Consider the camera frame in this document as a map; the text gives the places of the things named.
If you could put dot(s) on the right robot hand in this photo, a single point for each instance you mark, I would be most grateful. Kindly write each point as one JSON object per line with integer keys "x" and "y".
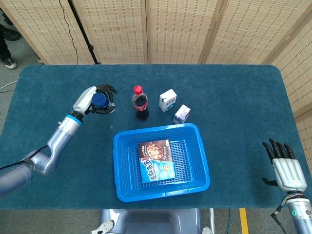
{"x": 288, "y": 173}

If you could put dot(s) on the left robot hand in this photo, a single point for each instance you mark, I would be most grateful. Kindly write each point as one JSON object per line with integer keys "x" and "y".
{"x": 84, "y": 101}

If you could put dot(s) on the blue-capped white bottle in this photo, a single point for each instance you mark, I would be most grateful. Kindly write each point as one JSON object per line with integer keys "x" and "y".
{"x": 100, "y": 100}

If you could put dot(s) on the red-capped cola bottle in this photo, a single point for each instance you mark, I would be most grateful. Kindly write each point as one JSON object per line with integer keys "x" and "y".
{"x": 140, "y": 104}

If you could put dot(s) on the white milk carton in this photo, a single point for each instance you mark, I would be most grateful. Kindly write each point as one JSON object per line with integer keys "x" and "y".
{"x": 168, "y": 101}

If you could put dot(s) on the blue snack box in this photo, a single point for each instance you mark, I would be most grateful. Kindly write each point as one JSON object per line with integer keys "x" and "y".
{"x": 156, "y": 168}

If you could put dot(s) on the small purple drink carton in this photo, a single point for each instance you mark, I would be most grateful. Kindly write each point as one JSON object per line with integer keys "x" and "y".
{"x": 181, "y": 114}

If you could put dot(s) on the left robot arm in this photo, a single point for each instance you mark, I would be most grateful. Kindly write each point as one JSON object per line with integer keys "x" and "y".
{"x": 61, "y": 136}

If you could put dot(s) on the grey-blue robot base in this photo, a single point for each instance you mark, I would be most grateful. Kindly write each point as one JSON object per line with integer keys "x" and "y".
{"x": 151, "y": 221}

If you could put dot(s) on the blue plastic basket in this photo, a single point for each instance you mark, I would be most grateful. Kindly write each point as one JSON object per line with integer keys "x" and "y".
{"x": 192, "y": 158}

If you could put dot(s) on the teal table cloth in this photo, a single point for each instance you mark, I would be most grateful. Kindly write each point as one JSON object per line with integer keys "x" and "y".
{"x": 73, "y": 78}

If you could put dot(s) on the yellow floor tape strip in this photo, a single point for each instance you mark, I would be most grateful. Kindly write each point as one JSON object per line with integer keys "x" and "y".
{"x": 243, "y": 221}

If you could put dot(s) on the black tripod pole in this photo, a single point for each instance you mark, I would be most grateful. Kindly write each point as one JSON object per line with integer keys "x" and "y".
{"x": 83, "y": 31}

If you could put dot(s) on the bamboo folding screen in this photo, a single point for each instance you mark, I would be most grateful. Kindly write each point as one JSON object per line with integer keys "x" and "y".
{"x": 117, "y": 29}
{"x": 299, "y": 73}

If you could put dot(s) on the metal table leg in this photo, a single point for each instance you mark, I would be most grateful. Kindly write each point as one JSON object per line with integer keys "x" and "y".
{"x": 212, "y": 219}

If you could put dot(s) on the person in dark trousers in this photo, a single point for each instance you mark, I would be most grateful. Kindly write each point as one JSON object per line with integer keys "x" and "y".
{"x": 5, "y": 48}

